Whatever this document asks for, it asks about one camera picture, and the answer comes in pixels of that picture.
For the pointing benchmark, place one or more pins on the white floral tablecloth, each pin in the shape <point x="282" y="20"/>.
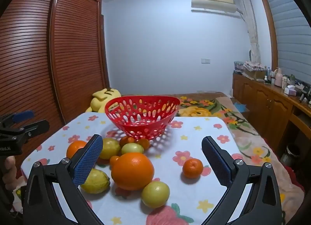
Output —
<point x="194" y="137"/>

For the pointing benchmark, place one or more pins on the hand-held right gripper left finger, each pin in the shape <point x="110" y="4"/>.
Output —
<point x="88" y="161"/>

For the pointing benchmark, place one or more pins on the blue paper piece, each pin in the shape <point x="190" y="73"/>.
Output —
<point x="240" y="106"/>

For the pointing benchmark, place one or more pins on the grey window blind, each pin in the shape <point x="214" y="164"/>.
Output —
<point x="291" y="33"/>

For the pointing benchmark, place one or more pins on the small tangerine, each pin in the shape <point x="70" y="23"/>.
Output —
<point x="145" y="143"/>
<point x="126" y="140"/>

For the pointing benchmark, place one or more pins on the white tissue box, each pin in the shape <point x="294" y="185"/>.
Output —
<point x="289" y="90"/>

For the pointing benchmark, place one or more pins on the white tied curtain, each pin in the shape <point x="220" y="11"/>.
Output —
<point x="252" y="33"/>

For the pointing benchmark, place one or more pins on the dark trash bin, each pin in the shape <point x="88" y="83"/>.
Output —
<point x="291" y="154"/>

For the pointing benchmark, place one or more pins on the long wooden cabinet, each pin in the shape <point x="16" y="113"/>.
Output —
<point x="267" y="106"/>

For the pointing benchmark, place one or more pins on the blue bottle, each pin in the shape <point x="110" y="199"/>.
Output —
<point x="268" y="71"/>

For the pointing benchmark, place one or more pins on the stack of small boxes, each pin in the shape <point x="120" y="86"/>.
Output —
<point x="238" y="67"/>

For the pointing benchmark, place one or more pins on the tiny orange kumquat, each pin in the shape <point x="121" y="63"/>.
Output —
<point x="113" y="160"/>

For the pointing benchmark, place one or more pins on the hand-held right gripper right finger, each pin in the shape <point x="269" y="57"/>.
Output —
<point x="216" y="159"/>

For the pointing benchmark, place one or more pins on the pink thermos bottle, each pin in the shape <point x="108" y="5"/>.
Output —
<point x="278" y="76"/>

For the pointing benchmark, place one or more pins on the medium orange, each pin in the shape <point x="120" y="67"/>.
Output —
<point x="74" y="148"/>

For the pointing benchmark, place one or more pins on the wall air conditioner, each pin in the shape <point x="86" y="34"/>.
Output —
<point x="212" y="1"/>

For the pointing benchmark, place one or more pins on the cardboard box with floral cloth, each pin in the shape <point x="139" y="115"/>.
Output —
<point x="254" y="71"/>

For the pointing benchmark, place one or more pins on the yellow plush toy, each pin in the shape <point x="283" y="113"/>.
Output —
<point x="99" y="101"/>

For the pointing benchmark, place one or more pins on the cream cup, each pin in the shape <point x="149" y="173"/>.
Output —
<point x="284" y="82"/>

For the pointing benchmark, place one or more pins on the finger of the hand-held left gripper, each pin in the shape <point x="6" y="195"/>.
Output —
<point x="31" y="127"/>
<point x="24" y="115"/>

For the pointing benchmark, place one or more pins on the dimpled mandarin orange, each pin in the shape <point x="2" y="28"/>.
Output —
<point x="192" y="168"/>

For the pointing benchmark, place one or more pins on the yellow lemon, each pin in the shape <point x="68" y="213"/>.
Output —
<point x="99" y="182"/>

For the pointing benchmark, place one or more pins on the person's left hand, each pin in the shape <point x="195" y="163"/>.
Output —
<point x="9" y="169"/>

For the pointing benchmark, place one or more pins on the yellow-green lemon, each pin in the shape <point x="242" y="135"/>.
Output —
<point x="110" y="147"/>

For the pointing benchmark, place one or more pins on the brown louvered wooden wardrobe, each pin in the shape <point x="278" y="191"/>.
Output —
<point x="73" y="57"/>

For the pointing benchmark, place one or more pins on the green bottle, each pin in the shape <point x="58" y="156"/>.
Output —
<point x="292" y="79"/>

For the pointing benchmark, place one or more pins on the white wall socket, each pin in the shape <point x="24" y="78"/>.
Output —
<point x="205" y="61"/>

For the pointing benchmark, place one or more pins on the red perforated plastic basket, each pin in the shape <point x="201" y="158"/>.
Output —
<point x="145" y="125"/>

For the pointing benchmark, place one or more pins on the large orange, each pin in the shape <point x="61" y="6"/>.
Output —
<point x="132" y="171"/>

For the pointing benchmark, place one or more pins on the floral bed blanket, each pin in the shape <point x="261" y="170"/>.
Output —
<point x="252" y="142"/>

